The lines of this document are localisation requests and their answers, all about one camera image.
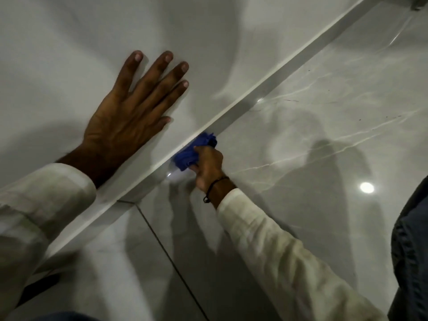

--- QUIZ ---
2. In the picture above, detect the person's left forearm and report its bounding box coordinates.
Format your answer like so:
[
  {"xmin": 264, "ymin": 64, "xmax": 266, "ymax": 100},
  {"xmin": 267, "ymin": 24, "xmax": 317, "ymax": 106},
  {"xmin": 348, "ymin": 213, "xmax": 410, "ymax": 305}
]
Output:
[{"xmin": 0, "ymin": 145, "xmax": 112, "ymax": 321}]

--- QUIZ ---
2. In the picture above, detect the person's left hand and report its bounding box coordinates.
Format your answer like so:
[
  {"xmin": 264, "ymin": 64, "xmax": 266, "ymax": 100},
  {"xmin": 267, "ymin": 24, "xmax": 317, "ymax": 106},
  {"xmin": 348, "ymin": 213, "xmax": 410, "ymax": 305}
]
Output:
[{"xmin": 78, "ymin": 50, "xmax": 190, "ymax": 179}]

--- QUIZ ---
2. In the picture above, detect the person's blue jeans leg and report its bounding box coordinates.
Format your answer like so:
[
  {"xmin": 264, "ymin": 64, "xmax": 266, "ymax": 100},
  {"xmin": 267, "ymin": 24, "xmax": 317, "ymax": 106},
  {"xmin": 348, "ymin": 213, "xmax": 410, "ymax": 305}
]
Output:
[{"xmin": 387, "ymin": 175, "xmax": 428, "ymax": 321}]

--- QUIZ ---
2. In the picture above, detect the person's right forearm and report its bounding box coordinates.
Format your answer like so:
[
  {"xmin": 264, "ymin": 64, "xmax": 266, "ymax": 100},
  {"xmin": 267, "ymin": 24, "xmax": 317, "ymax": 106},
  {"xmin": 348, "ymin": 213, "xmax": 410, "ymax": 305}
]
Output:
[{"xmin": 205, "ymin": 179, "xmax": 390, "ymax": 321}]

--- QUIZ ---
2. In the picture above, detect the black thread wristband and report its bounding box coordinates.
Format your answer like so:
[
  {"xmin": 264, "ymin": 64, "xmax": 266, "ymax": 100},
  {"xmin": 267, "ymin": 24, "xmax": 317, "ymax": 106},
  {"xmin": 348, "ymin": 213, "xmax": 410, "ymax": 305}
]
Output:
[{"xmin": 203, "ymin": 176, "xmax": 231, "ymax": 204}]

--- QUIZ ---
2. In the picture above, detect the blue cleaning cloth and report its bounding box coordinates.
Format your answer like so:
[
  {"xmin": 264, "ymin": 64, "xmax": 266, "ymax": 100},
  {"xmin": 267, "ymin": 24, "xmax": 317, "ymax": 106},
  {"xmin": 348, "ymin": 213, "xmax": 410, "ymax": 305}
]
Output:
[{"xmin": 172, "ymin": 132, "xmax": 218, "ymax": 172}]

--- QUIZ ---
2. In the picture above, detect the person's right hand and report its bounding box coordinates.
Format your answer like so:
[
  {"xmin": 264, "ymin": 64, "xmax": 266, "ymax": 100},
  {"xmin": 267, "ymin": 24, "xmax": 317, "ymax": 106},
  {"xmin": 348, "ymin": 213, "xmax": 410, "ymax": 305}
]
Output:
[{"xmin": 189, "ymin": 145, "xmax": 232, "ymax": 193}]

